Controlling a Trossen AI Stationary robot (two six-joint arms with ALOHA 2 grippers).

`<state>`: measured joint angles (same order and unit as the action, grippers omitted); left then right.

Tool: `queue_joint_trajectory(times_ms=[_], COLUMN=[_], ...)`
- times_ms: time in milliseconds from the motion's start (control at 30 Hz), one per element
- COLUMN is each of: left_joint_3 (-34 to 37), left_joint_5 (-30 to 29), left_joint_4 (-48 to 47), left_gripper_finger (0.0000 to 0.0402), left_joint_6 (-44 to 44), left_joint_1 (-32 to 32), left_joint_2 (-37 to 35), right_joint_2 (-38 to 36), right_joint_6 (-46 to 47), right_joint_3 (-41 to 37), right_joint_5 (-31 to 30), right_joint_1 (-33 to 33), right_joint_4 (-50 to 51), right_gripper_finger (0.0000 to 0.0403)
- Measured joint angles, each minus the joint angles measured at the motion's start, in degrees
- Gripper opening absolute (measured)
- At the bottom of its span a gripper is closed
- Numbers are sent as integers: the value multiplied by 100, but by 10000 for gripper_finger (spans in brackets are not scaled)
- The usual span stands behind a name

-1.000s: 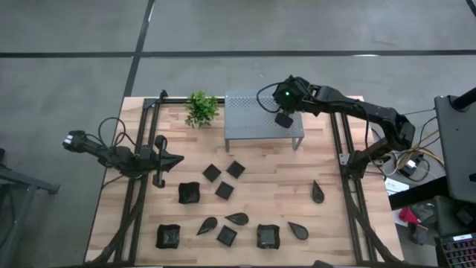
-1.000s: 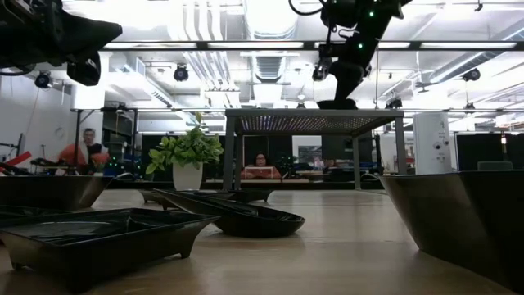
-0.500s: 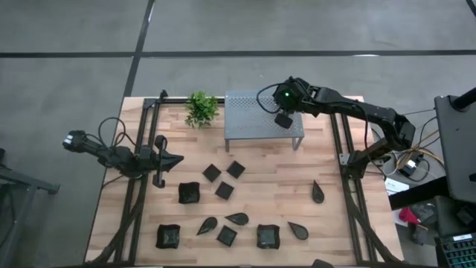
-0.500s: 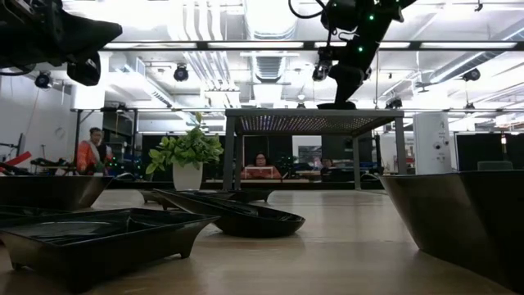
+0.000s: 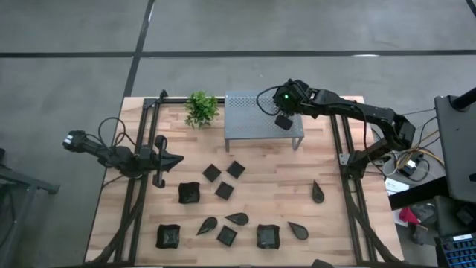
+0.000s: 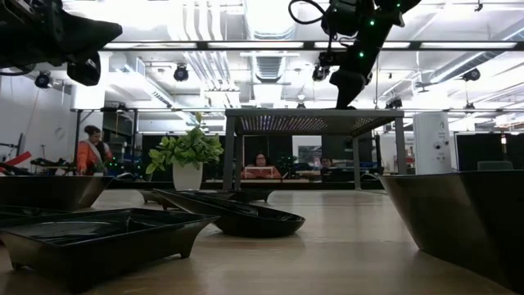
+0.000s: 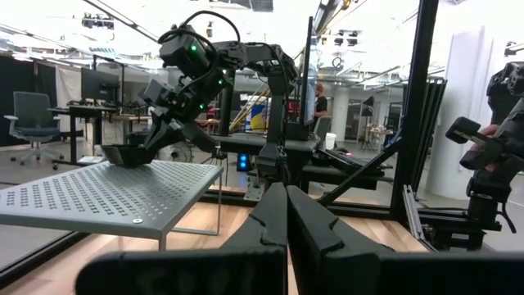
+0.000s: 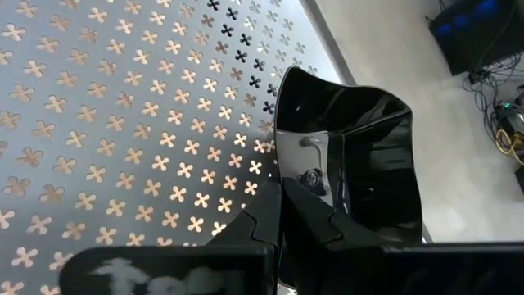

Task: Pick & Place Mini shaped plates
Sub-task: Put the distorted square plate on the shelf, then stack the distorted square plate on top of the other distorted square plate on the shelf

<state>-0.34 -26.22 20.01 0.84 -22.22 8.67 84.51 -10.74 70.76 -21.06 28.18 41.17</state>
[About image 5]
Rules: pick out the grey metal table frame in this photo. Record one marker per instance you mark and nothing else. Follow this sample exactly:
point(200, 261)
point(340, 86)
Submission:
point(26, 182)

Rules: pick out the black wavy square bowl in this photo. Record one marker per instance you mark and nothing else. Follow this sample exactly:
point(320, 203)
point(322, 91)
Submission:
point(268, 236)
point(168, 236)
point(189, 192)

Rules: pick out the grey computer case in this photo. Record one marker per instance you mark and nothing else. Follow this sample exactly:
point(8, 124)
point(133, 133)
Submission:
point(459, 149)

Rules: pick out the backlit black keyboard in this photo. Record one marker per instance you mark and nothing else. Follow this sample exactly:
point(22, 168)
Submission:
point(461, 255)

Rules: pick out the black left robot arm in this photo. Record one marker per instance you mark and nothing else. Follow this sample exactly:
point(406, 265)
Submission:
point(111, 156)

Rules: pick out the grey perforated metal shelf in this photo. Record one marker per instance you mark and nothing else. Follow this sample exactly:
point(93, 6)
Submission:
point(245, 123)

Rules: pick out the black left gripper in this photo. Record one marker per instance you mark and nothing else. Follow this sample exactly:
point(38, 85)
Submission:
point(160, 164)

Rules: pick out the red cone-shaped object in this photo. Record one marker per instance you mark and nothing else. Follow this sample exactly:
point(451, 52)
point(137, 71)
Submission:
point(408, 216)

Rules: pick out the small black square plate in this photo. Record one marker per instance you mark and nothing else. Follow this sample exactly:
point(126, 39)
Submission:
point(212, 172)
point(224, 190)
point(235, 169)
point(227, 235)

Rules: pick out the black aluminium extrusion frame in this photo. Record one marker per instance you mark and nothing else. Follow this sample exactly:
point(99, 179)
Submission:
point(178, 100)

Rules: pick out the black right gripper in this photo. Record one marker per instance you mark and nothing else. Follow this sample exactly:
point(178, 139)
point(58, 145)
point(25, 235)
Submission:
point(292, 98)

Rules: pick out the black round pole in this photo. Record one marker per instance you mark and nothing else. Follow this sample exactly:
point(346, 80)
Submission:
point(465, 99)

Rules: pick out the silver corner bracket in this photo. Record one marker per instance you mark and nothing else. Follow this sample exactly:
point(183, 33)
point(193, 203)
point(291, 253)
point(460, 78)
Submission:
point(344, 159)

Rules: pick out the black teardrop plate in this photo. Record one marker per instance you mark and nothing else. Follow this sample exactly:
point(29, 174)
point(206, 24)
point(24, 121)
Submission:
point(238, 219)
point(208, 224)
point(318, 193)
point(299, 231)

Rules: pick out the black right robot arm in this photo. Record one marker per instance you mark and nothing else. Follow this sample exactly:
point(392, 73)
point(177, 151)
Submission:
point(372, 113)

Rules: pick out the white paper sheet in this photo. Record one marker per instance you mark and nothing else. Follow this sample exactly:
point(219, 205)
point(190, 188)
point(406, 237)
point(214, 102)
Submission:
point(395, 185)

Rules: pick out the potted green artificial plant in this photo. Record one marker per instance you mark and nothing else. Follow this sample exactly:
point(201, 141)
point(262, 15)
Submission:
point(201, 109)

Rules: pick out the small power adapter box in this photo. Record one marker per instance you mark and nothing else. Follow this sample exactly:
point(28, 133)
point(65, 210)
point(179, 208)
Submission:
point(410, 166)

